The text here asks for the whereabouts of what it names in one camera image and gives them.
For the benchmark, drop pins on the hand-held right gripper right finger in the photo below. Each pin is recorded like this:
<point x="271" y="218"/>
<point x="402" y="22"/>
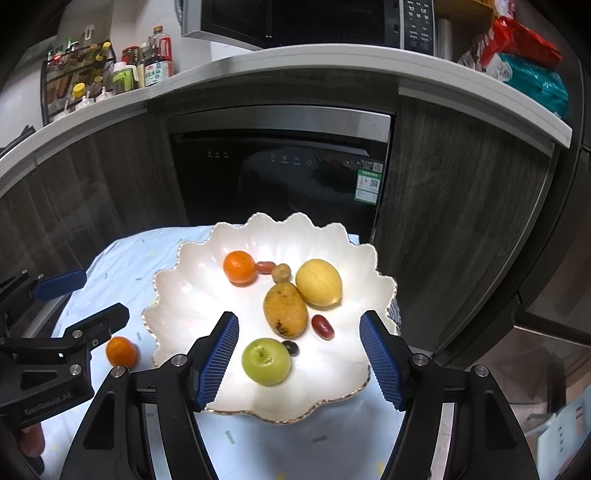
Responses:
<point x="385" y="360"/>

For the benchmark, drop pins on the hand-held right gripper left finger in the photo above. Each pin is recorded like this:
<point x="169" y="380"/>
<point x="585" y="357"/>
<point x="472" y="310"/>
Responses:
<point x="217" y="360"/>

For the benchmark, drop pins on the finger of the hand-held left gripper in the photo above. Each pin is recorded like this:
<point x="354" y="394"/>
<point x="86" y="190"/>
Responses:
<point x="60" y="284"/>
<point x="104" y="321"/>

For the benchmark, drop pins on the large mandarin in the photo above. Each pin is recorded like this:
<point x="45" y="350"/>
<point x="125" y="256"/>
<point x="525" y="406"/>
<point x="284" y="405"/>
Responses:
<point x="122" y="351"/>

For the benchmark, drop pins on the green apple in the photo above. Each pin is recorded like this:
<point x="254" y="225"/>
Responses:
<point x="267" y="367"/>

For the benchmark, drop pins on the dark red oval tomato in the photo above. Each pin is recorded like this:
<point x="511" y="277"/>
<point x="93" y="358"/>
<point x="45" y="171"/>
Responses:
<point x="322" y="326"/>

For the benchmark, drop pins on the dark purple grape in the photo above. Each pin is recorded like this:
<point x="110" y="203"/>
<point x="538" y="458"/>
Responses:
<point x="291" y="348"/>

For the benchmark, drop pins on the white scalloped bowl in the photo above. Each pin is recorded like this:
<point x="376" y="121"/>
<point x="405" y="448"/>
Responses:
<point x="194" y="286"/>

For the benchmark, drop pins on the yellow grapefruit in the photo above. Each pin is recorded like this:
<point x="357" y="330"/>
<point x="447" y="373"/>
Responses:
<point x="318" y="282"/>

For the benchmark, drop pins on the small red cherry tomato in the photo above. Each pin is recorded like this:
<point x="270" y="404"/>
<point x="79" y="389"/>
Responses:
<point x="266" y="267"/>

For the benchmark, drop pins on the brown longan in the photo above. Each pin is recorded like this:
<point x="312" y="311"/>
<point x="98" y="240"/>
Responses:
<point x="280" y="273"/>

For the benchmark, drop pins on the person's left hand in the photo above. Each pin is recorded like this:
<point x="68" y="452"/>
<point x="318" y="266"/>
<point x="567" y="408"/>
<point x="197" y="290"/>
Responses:
<point x="33" y="441"/>

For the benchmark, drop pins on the yellow-brown mango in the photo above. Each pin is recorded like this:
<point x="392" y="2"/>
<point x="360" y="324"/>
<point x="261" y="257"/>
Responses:
<point x="285" y="308"/>

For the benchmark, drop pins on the dark wood cabinet door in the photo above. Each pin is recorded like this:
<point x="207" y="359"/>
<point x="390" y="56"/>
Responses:
<point x="461" y="207"/>
<point x="92" y="194"/>

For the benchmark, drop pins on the small mandarin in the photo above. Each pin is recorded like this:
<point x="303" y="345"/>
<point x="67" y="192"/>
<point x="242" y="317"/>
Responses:
<point x="240" y="266"/>

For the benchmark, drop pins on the light blue patterned tablecloth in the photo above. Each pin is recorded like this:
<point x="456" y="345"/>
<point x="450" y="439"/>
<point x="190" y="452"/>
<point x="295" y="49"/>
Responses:
<point x="258" y="447"/>

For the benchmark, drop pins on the black built-in dishwasher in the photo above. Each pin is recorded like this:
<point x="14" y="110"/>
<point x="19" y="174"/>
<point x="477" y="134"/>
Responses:
<point x="277" y="184"/>

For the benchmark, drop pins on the white plastic crate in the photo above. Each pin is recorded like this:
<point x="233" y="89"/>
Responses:
<point x="568" y="429"/>

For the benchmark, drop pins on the green and white bottle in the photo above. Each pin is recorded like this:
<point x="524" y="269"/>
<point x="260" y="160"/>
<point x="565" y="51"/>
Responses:
<point x="121" y="79"/>

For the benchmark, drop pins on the labelled dark sauce bottle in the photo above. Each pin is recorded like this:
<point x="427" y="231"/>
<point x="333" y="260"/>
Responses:
<point x="158" y="64"/>

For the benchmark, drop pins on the white paper towel roll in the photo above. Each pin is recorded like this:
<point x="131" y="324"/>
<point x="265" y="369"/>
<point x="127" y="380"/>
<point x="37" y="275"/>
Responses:
<point x="445" y="39"/>

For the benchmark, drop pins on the red snack packet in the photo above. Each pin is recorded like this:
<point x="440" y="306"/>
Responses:
<point x="521" y="41"/>

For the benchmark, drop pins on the black microwave oven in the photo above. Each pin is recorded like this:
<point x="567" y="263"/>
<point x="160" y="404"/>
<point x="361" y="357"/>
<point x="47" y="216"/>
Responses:
<point x="300" y="18"/>

